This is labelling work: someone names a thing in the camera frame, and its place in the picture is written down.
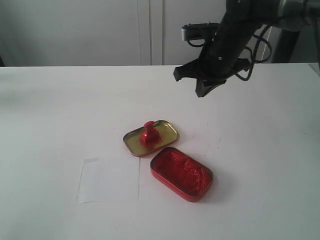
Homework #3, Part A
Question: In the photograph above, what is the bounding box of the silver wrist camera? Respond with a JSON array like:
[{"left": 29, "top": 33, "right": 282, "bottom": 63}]
[{"left": 181, "top": 22, "right": 220, "bottom": 41}]

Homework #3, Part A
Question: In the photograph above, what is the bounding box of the white cabinet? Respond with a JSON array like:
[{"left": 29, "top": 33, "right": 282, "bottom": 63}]
[{"left": 0, "top": 0, "right": 292, "bottom": 67}]

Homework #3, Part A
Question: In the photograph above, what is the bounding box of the red plastic stamp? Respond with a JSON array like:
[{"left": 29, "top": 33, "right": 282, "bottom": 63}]
[{"left": 140, "top": 121, "right": 160, "bottom": 146}]

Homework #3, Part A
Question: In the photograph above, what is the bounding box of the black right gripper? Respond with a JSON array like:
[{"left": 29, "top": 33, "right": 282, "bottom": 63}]
[{"left": 173, "top": 0, "right": 262, "bottom": 98}]

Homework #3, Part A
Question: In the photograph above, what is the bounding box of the white paper sheet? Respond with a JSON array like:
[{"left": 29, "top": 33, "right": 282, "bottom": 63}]
[{"left": 76, "top": 157, "right": 140, "bottom": 204}]

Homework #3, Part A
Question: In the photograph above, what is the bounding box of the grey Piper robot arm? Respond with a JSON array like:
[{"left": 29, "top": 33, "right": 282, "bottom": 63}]
[{"left": 173, "top": 0, "right": 320, "bottom": 98}]

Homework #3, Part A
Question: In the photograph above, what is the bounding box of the gold tin lid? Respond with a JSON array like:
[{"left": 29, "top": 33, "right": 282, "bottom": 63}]
[{"left": 123, "top": 120, "right": 179, "bottom": 157}]

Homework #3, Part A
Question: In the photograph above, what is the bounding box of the red ink pad tin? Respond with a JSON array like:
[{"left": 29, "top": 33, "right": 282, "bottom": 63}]
[{"left": 150, "top": 147, "right": 214, "bottom": 203}]

